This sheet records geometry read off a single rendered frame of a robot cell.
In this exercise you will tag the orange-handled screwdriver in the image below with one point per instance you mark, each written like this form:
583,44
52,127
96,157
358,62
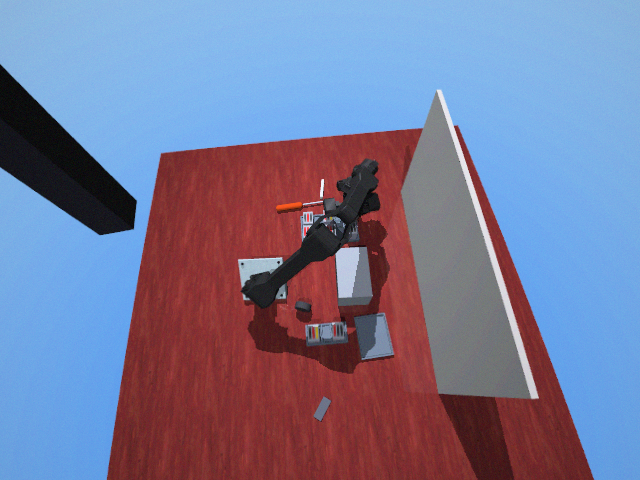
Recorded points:
293,206

